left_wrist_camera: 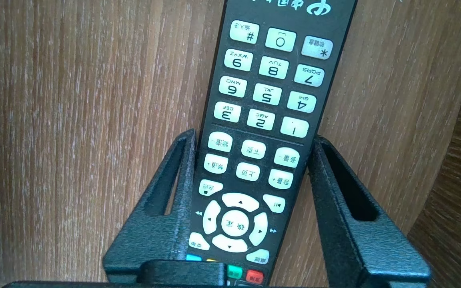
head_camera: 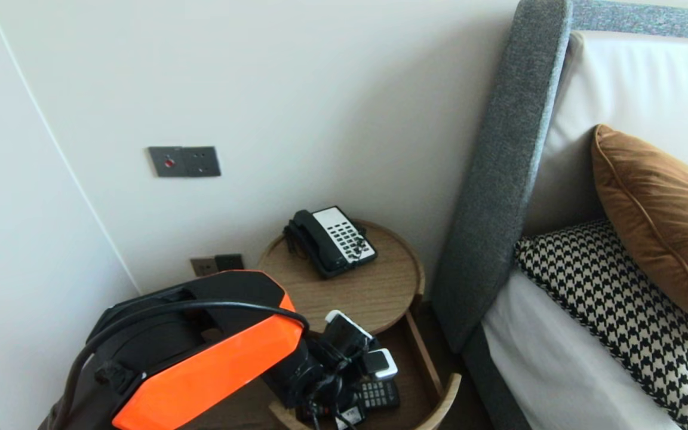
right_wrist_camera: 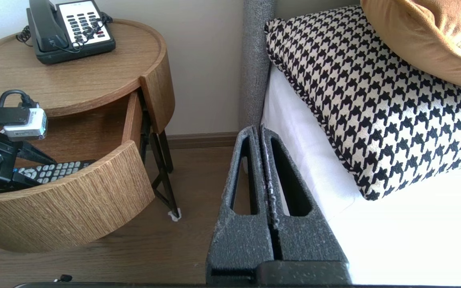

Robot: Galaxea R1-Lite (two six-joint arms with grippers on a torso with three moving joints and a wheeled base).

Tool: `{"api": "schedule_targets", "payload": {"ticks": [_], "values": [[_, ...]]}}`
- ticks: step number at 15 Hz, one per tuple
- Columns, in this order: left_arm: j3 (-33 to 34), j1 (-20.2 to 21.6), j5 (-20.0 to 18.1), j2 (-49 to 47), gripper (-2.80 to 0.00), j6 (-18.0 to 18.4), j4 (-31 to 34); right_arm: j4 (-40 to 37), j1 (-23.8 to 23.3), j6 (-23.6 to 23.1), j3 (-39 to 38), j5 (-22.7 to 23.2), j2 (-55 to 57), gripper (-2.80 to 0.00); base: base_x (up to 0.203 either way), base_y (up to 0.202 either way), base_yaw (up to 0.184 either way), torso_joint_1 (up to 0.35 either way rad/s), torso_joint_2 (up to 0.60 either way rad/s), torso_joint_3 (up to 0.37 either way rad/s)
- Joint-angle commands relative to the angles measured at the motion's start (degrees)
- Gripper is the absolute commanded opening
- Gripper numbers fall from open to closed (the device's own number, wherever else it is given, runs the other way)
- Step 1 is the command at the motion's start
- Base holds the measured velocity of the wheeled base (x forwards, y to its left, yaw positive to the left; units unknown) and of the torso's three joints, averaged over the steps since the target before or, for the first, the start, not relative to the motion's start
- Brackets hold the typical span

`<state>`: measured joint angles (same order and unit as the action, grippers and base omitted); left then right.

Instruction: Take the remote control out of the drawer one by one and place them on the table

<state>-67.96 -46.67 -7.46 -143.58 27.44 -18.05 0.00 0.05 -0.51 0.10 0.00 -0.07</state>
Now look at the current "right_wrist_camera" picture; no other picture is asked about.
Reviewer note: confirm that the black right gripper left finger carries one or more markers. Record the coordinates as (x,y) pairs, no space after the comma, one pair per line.
(238,240)

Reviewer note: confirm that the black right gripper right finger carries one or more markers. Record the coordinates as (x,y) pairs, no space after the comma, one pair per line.
(310,244)

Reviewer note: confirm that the black remote control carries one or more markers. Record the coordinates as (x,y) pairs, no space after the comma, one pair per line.
(66,168)

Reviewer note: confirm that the round wooden bedside table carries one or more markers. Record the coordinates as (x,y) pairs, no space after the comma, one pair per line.
(74,204)

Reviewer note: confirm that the white bed sheet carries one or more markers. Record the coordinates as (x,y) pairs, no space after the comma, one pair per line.
(414,240)

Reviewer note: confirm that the brown wooden baseboard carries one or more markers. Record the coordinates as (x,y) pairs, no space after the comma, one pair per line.
(202,140)

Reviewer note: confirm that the round wooden side table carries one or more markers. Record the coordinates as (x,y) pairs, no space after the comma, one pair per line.
(94,76)

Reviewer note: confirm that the black and white desk telephone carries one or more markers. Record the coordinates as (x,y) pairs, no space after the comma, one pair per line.
(90,44)

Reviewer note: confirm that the black telephone handset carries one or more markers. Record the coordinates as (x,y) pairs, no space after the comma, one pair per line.
(46,24)

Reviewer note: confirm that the black white houndstooth cushion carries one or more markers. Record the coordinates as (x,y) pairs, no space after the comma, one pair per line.
(374,100)

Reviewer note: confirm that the grey upholstered headboard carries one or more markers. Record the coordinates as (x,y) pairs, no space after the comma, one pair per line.
(256,60)

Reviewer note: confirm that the orange velvet cushion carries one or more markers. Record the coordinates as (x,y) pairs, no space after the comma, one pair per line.
(434,36)

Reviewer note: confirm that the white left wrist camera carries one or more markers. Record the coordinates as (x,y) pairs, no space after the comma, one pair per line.
(22,124)

